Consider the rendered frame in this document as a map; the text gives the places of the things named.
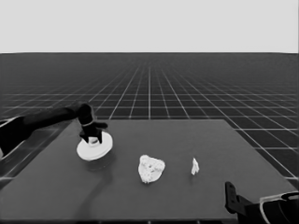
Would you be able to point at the large thick white disc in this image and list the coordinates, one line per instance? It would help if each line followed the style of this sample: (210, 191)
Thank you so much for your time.
(90, 152)

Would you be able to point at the small white T-shaped piece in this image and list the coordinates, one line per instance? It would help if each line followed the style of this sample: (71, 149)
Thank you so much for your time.
(195, 168)

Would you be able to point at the white round pinned carrier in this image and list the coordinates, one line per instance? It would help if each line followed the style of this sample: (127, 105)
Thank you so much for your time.
(140, 169)

